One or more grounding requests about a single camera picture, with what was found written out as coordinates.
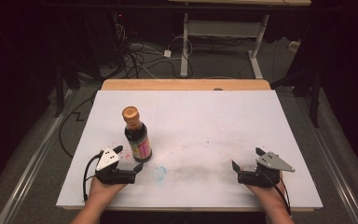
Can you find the white metal desk frame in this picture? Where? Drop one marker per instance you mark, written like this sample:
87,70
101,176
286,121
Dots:
220,29

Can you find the dark sauce bottle gold cap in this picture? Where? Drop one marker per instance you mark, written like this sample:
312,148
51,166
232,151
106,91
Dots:
138,138

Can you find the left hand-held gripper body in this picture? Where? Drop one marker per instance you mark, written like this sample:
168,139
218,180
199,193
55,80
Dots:
112,172

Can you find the person's right hand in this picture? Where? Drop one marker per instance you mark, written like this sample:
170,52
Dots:
265,194

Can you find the white table board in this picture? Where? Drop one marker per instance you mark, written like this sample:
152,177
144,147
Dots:
205,124

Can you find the black stand leg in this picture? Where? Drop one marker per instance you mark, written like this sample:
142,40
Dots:
315,99
59,93

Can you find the white power adapter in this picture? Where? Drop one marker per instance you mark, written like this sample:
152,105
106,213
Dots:
167,53

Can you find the person's left hand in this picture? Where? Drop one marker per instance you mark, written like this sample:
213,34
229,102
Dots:
104,191

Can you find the metal floor rail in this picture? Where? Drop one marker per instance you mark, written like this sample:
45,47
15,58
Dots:
28,174
329,161

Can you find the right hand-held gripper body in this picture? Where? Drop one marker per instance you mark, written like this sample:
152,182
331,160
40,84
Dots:
265,172

